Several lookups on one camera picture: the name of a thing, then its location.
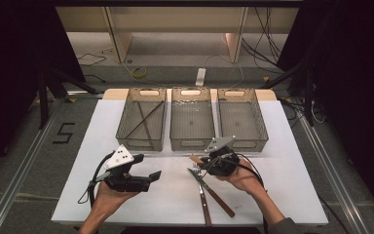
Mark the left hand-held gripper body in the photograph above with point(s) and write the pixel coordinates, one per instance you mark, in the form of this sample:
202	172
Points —
120	156

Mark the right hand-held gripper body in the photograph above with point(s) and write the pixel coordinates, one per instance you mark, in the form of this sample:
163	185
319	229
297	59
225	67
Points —
224	161

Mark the grey translucent plastic bin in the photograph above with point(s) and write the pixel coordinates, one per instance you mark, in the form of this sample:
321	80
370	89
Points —
242	122
192	122
141	122

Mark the dark brown chopstick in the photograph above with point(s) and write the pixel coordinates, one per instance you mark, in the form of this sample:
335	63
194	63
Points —
144	119

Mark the person's right hand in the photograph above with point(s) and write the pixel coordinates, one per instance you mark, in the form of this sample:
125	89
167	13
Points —
245	178

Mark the person's left hand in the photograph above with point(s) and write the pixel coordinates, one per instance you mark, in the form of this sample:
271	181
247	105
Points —
107	201

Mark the white power strip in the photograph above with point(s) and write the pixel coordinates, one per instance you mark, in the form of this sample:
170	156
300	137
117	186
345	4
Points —
200	77

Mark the yellow tape roll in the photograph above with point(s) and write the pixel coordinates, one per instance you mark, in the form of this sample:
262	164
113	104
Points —
139	72

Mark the black metal stand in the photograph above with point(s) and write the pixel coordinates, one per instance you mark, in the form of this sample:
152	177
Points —
43	104
309	97

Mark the beige shelf unit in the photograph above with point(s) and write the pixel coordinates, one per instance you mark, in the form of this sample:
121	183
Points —
175	19

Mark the black curtain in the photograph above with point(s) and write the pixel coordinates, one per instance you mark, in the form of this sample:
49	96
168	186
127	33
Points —
19	48
354	81

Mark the aluminium floor rail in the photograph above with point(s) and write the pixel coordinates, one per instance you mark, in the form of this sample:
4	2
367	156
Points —
334	175
19	169

